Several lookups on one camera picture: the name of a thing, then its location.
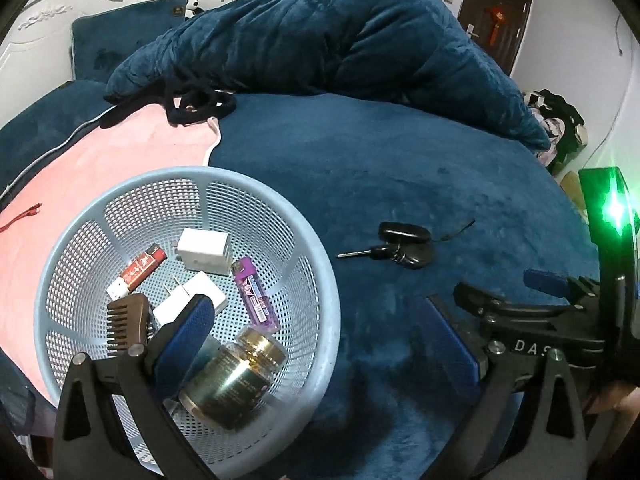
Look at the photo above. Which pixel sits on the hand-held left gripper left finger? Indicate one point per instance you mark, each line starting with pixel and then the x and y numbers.
pixel 185 340

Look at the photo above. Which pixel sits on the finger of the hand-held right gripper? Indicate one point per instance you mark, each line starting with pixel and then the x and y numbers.
pixel 542 279
pixel 480 300

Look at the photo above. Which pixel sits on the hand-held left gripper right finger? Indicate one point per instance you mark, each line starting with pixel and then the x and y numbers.
pixel 450 355

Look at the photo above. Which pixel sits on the white wall charger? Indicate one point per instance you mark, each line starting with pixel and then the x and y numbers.
pixel 202 251
pixel 185 300

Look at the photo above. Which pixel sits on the brown wooden comb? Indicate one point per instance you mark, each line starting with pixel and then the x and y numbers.
pixel 127 322

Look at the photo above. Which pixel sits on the amber jar with gold lid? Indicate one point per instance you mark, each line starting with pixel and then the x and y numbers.
pixel 235 380

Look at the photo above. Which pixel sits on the red lighter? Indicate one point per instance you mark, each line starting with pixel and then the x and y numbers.
pixel 135 275

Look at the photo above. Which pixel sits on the purple lighter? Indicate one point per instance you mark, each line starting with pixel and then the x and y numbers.
pixel 255 295

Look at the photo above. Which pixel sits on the sunglasses with brown case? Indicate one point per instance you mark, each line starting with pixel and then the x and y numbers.
pixel 407 247

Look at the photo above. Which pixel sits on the light blue plastic basket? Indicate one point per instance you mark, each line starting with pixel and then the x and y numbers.
pixel 300 280

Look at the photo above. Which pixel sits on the person's right forearm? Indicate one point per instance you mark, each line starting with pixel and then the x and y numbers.
pixel 620 397

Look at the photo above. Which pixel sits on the cardboard box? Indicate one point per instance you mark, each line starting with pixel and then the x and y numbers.
pixel 574 190

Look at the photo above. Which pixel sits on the pile of clothes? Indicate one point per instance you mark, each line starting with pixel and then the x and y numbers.
pixel 555 125

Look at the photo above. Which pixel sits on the pink towel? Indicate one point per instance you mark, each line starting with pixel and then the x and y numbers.
pixel 100 160

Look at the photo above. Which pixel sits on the dark brown door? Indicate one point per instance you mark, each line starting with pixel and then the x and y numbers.
pixel 515 20

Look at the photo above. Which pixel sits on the red knot ornament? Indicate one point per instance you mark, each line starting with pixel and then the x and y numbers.
pixel 495 22

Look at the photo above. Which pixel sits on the blue plush quilt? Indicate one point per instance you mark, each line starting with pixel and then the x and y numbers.
pixel 325 40

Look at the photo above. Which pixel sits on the panda plush toy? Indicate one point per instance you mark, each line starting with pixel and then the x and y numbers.
pixel 187 2

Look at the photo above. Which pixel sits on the white headboard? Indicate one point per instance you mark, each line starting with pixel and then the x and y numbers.
pixel 40 25

